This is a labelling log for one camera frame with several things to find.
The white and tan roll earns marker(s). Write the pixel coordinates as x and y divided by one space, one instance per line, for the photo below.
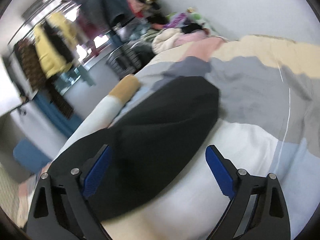
109 107

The cream fluffy blanket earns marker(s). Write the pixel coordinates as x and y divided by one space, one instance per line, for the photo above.
165 40

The yellow fleece jacket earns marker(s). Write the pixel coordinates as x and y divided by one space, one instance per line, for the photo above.
55 43

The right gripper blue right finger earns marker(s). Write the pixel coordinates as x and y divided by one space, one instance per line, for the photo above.
257 208

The brown plaid scarf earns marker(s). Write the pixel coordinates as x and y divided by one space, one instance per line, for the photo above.
27 57

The large black coat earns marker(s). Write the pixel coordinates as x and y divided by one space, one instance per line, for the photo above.
151 145

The silver ribbed suitcase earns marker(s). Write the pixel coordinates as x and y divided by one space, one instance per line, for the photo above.
127 59

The patchwork pastel bed quilt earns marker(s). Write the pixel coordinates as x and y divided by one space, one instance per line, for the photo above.
268 122

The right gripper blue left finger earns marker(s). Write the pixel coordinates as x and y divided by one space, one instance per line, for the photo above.
60 208

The dark grey hanging jacket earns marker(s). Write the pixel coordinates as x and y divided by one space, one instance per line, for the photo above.
106 14

